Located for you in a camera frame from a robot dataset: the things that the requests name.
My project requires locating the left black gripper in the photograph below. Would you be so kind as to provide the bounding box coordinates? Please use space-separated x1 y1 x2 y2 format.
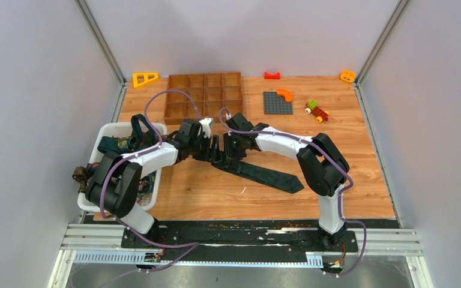
189 133 223 163

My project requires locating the dark green leaf tie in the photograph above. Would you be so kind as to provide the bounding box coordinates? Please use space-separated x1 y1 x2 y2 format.
211 161 304 194

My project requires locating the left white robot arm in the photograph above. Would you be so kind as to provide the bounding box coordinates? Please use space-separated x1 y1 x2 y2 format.
85 118 215 248

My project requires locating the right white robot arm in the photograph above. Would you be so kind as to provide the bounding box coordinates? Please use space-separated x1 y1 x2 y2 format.
219 108 353 251

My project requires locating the pile of patterned ties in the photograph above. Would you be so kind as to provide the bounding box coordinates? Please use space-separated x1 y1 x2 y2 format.
72 114 158 193

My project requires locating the grey studded baseplate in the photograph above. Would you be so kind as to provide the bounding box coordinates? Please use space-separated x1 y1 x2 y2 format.
263 91 293 115

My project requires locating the wooden compartment tray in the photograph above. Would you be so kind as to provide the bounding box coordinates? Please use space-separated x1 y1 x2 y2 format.
164 72 246 125

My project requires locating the orange curved block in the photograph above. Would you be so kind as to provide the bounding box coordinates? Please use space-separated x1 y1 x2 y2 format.
277 88 293 102

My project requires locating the red plastic block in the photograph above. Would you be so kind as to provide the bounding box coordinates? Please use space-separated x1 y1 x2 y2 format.
264 72 281 80

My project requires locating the yellow triangular block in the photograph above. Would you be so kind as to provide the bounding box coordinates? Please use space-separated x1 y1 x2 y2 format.
132 72 160 89

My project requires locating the toy brick car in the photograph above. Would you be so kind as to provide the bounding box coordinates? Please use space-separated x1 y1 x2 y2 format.
304 100 329 123

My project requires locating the white plastic basket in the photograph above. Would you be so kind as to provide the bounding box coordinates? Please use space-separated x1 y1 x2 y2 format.
77 122 162 212

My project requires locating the orange round block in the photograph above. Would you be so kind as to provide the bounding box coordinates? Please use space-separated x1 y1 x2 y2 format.
340 70 356 83

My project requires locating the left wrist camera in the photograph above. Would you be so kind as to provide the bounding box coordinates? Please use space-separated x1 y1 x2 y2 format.
199 117 215 139

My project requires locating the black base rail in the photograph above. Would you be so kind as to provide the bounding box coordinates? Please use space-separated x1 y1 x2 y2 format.
121 217 361 265

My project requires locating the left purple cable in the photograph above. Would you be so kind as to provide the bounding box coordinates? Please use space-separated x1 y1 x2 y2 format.
99 89 203 255

